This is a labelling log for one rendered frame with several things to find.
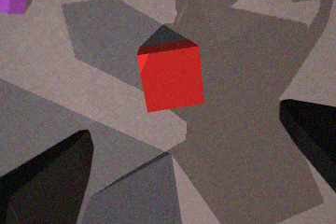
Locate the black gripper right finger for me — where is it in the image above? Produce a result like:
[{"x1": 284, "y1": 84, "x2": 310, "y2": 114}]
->
[{"x1": 279, "y1": 99, "x2": 336, "y2": 192}]

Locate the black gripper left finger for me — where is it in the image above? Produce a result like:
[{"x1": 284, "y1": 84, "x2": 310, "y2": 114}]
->
[{"x1": 0, "y1": 130, "x2": 93, "y2": 224}]

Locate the red block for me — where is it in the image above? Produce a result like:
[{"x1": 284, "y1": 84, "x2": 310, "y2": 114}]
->
[{"x1": 137, "y1": 39, "x2": 204, "y2": 112}]

